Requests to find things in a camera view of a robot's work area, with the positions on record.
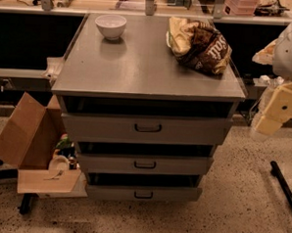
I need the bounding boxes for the green toy in box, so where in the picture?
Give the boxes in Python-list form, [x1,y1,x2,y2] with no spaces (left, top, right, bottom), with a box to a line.
[56,134,72,150]

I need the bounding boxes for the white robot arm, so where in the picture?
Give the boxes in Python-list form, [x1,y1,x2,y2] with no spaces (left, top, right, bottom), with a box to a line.
[250,22,292,140]

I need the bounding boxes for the grey drawer cabinet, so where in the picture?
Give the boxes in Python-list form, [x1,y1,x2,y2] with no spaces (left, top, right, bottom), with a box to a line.
[45,10,251,208]

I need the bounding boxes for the black floor bar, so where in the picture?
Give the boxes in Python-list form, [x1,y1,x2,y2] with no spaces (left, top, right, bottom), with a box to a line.
[270,161,292,209]

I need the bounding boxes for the white plate in box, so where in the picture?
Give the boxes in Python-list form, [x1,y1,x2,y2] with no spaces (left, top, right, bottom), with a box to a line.
[48,155,69,171]

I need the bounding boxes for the open cardboard box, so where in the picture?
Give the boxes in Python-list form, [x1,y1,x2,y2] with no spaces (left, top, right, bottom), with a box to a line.
[0,93,87,198]

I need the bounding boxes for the white bowl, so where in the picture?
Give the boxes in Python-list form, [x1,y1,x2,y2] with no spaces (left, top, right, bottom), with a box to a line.
[95,15,126,40]

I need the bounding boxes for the grey bottom drawer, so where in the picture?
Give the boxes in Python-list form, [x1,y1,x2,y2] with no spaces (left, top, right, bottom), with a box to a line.
[86,185,202,202]

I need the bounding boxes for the grey drawer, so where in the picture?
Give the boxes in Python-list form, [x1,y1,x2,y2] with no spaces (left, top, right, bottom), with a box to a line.
[62,114,232,146]
[77,154,214,175]
[86,185,202,202]

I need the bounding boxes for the brown chip bag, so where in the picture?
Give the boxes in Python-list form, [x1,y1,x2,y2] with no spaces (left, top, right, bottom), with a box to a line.
[166,17,232,75]

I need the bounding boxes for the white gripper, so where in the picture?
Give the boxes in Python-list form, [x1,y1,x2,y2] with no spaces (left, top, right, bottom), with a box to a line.
[250,40,292,139]

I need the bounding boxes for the pink storage box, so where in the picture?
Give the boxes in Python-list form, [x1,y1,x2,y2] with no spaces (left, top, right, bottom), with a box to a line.
[224,0,259,16]

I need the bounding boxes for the grey top drawer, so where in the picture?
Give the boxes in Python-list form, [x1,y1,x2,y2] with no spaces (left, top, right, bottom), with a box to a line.
[62,114,232,146]

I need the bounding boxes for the black stand leg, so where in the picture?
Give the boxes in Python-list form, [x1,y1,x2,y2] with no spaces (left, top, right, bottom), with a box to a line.
[19,194,33,215]

